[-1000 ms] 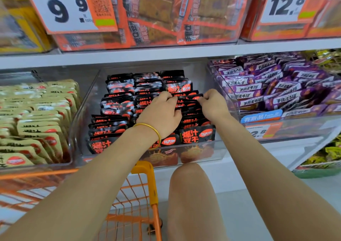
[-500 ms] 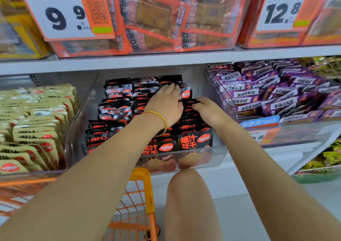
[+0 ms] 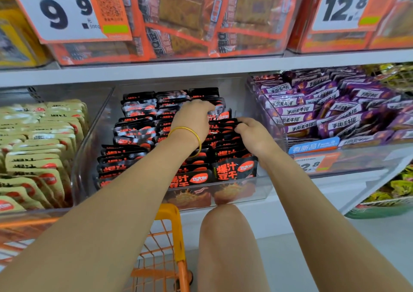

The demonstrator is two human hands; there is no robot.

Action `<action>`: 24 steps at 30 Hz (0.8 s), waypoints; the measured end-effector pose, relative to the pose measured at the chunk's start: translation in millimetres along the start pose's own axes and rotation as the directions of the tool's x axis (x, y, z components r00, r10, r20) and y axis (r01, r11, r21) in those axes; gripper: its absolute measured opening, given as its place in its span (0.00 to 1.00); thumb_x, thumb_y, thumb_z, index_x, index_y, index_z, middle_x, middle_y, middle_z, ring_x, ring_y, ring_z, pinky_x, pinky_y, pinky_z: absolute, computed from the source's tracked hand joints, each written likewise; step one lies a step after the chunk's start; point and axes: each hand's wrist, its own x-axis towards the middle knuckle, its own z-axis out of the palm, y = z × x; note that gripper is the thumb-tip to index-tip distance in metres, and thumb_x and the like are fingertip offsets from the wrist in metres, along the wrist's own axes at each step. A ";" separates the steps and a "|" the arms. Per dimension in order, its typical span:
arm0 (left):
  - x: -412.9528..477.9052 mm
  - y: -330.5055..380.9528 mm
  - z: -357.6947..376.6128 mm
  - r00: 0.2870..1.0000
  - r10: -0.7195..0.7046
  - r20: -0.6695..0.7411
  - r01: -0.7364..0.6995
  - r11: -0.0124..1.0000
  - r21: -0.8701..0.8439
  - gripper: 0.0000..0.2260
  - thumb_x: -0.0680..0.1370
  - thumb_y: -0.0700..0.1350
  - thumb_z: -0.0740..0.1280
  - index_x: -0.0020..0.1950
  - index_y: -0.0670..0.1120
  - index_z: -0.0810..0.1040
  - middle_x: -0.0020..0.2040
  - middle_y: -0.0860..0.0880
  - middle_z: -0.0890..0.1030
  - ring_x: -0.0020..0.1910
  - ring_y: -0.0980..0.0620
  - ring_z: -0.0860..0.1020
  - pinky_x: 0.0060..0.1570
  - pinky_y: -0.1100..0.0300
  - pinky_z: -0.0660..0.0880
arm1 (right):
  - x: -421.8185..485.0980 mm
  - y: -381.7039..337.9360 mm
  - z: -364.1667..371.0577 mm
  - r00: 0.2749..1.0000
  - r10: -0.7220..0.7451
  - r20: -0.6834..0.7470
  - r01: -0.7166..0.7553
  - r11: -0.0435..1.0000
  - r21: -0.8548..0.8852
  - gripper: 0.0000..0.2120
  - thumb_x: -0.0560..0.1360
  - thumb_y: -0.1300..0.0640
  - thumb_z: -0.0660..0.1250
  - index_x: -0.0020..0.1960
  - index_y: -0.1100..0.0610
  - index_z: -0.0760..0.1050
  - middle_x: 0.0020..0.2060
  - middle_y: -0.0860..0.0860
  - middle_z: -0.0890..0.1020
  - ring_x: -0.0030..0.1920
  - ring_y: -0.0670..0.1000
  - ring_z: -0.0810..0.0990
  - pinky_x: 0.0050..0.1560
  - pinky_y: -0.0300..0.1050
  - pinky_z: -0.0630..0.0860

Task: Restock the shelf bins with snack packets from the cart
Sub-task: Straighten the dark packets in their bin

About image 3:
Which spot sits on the stack of yellow trimmed packets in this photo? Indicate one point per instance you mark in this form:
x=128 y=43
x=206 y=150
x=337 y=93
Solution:
x=19 y=36

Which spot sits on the person's right forearm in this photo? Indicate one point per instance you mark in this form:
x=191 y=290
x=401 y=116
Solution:
x=335 y=230

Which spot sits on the orange blue shelf price tag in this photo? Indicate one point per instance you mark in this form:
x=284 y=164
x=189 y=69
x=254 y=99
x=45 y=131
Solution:
x=310 y=156

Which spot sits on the person's left hand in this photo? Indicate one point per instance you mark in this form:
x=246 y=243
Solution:
x=192 y=124

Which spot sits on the person's right hand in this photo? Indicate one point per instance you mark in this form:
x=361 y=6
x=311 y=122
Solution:
x=255 y=137

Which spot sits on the orange shopping cart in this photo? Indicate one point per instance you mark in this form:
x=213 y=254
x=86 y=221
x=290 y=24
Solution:
x=171 y=237

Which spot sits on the white orange price tag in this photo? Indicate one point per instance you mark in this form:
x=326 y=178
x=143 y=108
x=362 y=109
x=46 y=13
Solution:
x=342 y=7
x=51 y=11

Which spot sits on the row of yellow orange snacks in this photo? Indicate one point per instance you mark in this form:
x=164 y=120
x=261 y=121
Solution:
x=39 y=175
x=10 y=204

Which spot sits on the person's left forearm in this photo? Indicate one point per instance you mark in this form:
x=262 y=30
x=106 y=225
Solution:
x=84 y=237

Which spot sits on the pile of purple packets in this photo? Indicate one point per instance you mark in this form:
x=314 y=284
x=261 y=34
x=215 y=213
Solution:
x=342 y=101

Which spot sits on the pile of green yellow packages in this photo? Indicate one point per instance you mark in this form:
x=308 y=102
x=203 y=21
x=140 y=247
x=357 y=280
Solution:
x=387 y=195

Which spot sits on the stack of orange trimmed packets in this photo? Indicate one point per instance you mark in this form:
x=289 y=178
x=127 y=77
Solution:
x=193 y=17
x=387 y=36

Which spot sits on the person's right leg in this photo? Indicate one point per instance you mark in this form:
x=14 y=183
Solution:
x=232 y=256

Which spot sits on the row of black orange snacks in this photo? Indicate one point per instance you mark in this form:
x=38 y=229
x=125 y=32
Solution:
x=235 y=169
x=190 y=179
x=129 y=127

